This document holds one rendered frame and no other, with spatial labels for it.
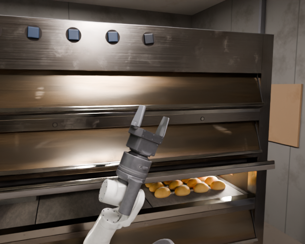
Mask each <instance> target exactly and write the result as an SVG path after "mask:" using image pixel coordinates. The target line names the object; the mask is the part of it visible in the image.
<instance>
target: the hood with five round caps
mask: <svg viewBox="0 0 305 244"><path fill-rule="evenodd" d="M262 47H263V34H258V33H245V32H230V31H216V30H197V29H183V28H169V27H155V26H141V25H127V24H113V23H99V22H86V21H71V20H58V19H44V18H30V17H16V16H2V15H0V69H4V70H63V71H122V72H181V73H239V74H261V67H262Z"/></svg>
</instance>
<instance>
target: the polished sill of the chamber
mask: <svg viewBox="0 0 305 244"><path fill-rule="evenodd" d="M250 204H255V197H254V196H252V195H250V194H245V195H238V196H231V197H224V198H215V199H208V200H201V201H194V202H187V203H180V204H173V205H167V206H160V207H153V208H146V209H140V211H139V213H138V214H137V216H136V218H135V219H134V221H133V222H131V223H135V222H141V221H148V220H154V219H160V218H166V217H173V216H179V215H185V214H194V213H200V212H206V211H212V210H219V209H225V208H231V207H237V206H244V205H250ZM98 217H99V215H96V216H89V217H82V218H75V219H68V220H61V221H54V222H47V223H41V224H34V225H27V226H20V227H13V228H6V229H0V244H2V243H8V242H14V241H21V240H27V239H33V238H39V237H45V236H52V235H58V234H65V233H70V232H77V231H83V230H90V229H92V228H93V226H94V224H95V222H96V220H97V219H98Z"/></svg>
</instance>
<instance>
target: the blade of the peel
mask: <svg viewBox="0 0 305 244"><path fill-rule="evenodd" d="M28 201H36V196H33V197H24V198H12V199H3V200H0V205H5V204H13V203H21V202H28Z"/></svg>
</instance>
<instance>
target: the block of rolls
mask: <svg viewBox="0 0 305 244"><path fill-rule="evenodd" d="M201 181H205V183H202V182H201ZM163 183H164V184H165V185H169V189H170V190H175V195H177V196H186V195H188V194H189V193H190V189H189V188H193V190H194V192H196V193H204V192H207V191H208V190H209V187H208V186H211V189H212V190H222V189H225V187H226V185H225V183H224V182H223V181H221V180H218V179H217V178H216V177H215V176H208V177H199V178H191V179H182V180H181V181H179V180H173V181H165V182H163ZM163 183H161V182H156V183H146V184H145V185H146V187H149V190H150V191H151V192H155V193H154V195H155V197H157V198H165V197H168V196H169V195H170V190H169V189H168V188H166V187H165V186H164V184H163ZM183 183H186V184H187V186H186V185H184V184H183Z"/></svg>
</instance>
